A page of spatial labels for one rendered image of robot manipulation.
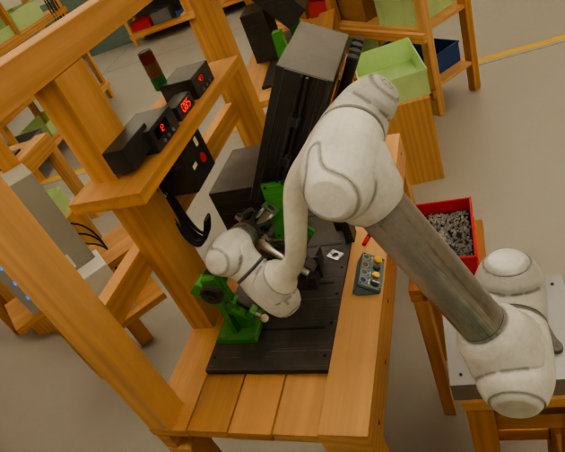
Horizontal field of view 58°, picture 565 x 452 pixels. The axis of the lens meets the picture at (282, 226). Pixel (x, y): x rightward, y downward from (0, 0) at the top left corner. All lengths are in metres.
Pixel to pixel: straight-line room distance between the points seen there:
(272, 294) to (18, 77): 0.79
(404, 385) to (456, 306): 1.52
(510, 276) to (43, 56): 1.23
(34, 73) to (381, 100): 0.83
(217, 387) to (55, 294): 0.63
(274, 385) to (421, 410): 1.02
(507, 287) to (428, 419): 1.28
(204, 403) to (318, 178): 1.03
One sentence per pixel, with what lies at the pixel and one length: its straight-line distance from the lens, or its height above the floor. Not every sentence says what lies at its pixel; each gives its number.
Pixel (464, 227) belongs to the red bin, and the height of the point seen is 0.88.
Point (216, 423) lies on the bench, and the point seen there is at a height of 0.88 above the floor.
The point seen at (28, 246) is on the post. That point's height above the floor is 1.61.
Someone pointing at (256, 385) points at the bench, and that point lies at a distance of 1.63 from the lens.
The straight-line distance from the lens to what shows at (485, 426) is 1.58.
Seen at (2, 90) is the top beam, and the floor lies 1.90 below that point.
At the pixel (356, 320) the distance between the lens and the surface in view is 1.63.
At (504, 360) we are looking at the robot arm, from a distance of 1.14.
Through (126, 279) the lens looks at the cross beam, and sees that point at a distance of 1.63.
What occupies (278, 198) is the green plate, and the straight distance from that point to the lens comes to 1.69.
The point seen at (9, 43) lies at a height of 1.40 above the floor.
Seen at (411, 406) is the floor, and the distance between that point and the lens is 2.49.
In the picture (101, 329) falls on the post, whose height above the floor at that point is 1.31.
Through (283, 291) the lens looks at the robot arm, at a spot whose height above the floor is 1.22.
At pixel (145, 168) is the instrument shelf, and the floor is 1.54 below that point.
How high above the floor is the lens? 2.10
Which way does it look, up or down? 35 degrees down
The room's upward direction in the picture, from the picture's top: 24 degrees counter-clockwise
